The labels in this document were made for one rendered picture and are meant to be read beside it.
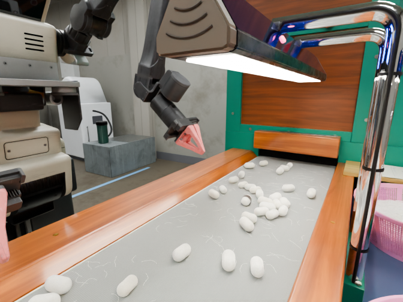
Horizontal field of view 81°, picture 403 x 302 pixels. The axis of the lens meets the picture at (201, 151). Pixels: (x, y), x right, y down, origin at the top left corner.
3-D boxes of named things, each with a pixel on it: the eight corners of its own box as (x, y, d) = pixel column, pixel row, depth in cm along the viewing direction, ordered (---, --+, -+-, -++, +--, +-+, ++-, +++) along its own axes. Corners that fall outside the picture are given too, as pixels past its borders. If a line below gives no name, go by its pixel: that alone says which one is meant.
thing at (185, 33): (154, 56, 23) (150, -30, 21) (297, 82, 74) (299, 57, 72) (228, 48, 19) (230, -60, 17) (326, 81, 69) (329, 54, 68)
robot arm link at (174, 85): (153, 90, 74) (132, 88, 67) (172, 59, 69) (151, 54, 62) (176, 117, 71) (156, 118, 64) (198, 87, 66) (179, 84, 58)
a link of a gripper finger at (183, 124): (215, 143, 63) (193, 118, 65) (200, 148, 57) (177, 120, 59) (201, 159, 66) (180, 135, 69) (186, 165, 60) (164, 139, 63)
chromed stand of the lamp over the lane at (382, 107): (246, 264, 47) (259, 15, 37) (276, 220, 63) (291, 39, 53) (360, 311, 37) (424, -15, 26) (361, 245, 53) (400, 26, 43)
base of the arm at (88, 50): (82, 39, 91) (50, 32, 81) (92, 23, 87) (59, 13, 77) (93, 57, 90) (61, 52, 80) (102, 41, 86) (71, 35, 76)
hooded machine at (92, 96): (117, 154, 401) (110, 77, 372) (87, 162, 354) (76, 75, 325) (93, 150, 432) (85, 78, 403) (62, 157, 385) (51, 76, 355)
